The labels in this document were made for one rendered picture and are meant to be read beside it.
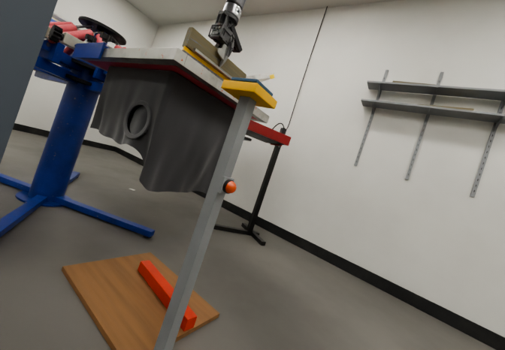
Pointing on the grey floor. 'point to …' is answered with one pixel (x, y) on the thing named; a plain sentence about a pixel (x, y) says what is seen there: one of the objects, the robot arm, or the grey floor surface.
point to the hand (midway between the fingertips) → (218, 64)
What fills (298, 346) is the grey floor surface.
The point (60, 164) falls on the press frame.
